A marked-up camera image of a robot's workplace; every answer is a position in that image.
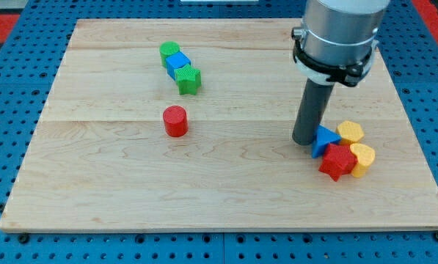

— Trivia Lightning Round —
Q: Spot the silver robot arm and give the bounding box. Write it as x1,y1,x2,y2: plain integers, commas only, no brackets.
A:
291,0,390,87

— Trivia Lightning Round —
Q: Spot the green star block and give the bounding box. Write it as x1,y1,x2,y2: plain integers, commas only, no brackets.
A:
174,64,202,95

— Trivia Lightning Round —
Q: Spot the red star block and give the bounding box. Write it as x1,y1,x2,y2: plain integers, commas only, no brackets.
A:
318,143,357,182

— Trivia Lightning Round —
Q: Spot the red cylinder block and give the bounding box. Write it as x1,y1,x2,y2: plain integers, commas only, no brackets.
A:
163,106,189,137

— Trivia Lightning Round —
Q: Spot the wooden board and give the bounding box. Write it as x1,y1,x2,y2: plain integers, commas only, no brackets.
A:
0,19,438,233

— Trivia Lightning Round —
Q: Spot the blue cube block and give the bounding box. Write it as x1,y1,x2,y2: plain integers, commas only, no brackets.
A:
165,51,191,80

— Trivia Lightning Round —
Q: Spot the green cylinder block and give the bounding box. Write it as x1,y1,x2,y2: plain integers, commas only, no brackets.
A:
159,41,180,67

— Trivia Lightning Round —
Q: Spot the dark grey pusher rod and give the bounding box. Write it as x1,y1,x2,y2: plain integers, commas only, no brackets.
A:
292,79,334,145

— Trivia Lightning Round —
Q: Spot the blue triangle block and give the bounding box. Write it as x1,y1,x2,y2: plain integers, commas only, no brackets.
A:
311,125,342,158

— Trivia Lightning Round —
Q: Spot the yellow hexagon block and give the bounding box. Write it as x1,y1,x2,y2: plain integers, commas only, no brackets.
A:
335,120,365,145

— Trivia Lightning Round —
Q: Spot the yellow heart block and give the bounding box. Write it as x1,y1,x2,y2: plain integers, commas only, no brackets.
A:
349,143,376,178

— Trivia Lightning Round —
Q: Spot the black clamp ring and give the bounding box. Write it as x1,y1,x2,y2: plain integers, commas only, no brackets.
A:
292,37,376,88

